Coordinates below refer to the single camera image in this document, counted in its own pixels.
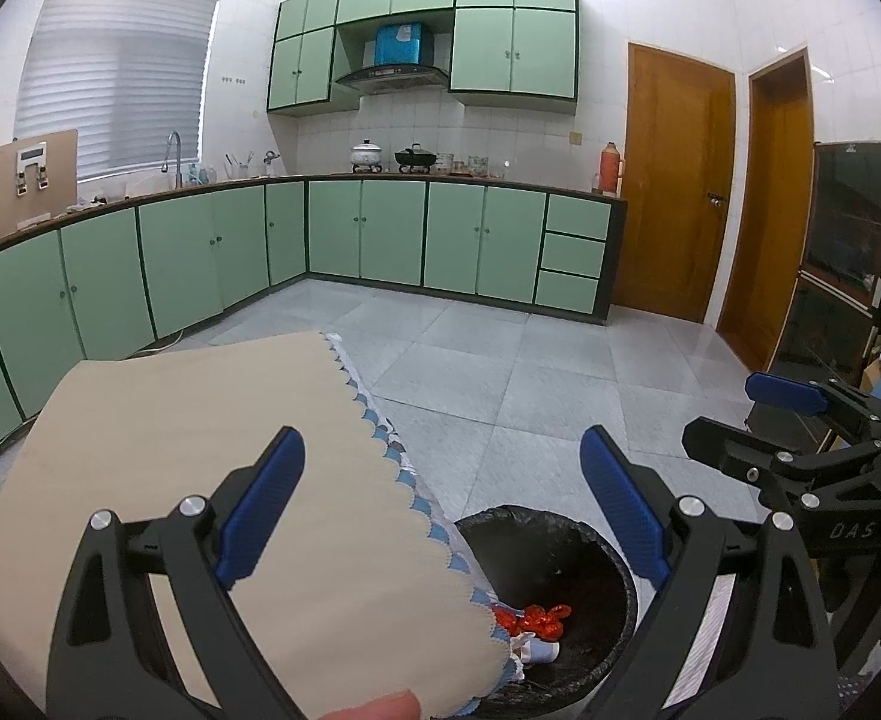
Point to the cardboard box with device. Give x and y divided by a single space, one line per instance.
2 195

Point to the blue box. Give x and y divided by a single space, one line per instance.
399 45

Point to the range hood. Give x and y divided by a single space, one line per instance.
392 79

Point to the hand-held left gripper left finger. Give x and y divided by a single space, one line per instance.
260 510

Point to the utensil holder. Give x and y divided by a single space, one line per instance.
238 169

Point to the green wall cabinets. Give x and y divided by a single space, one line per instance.
515 45

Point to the person's left hand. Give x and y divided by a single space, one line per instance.
369 706

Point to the black wok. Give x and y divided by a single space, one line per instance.
415 159

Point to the white cooking pot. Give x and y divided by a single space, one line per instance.
367 157

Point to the orange thermos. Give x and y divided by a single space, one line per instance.
610 171

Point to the black glass cabinet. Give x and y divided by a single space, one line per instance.
838 240

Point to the wooden door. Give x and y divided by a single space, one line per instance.
770 217
673 187

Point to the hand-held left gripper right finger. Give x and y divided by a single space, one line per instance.
624 510

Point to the green base cabinets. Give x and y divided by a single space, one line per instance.
185 255

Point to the white carton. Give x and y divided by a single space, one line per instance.
538 651

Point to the red crinkled plastic wrapper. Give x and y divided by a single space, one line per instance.
534 621

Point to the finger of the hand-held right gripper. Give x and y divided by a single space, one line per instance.
782 390
725 450

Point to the white window blind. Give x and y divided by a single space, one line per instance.
110 82

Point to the beige tablecloth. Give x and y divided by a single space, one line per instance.
185 420

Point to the steel faucet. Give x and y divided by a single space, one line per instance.
178 165

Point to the white device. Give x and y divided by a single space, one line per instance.
33 157

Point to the black trash bin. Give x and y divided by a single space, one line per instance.
553 555

